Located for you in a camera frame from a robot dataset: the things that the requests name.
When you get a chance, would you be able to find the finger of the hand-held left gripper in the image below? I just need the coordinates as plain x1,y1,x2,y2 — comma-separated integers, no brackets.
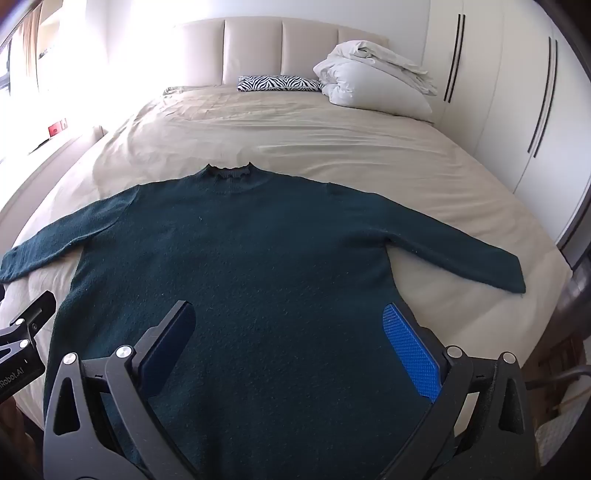
0,291,57,360

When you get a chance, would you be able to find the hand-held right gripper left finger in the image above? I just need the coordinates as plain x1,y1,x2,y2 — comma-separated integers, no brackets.
43,299,204,480

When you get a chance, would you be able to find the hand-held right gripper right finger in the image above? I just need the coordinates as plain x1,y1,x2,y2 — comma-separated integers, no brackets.
369,302,539,480

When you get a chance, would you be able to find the dark green knit sweater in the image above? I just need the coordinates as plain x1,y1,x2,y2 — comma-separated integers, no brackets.
0,161,527,480

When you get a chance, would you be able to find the white window ledge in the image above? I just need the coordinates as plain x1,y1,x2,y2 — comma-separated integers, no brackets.
0,124,108,208

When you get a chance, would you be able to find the grey chair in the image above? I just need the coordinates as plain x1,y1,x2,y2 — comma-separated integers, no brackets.
536,362,591,467

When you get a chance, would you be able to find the bed with beige sheet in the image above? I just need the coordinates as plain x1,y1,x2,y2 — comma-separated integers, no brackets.
0,85,573,444

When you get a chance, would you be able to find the folded white duvet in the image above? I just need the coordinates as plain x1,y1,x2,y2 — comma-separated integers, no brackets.
313,41,438,121

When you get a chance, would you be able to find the zebra print pillow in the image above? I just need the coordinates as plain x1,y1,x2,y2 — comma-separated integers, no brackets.
238,75,324,92

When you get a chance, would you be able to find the beige padded headboard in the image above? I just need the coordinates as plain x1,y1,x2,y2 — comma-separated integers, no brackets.
178,17,402,88

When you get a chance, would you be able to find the white wardrobe with black handles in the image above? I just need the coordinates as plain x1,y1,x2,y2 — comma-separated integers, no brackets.
422,0,591,245

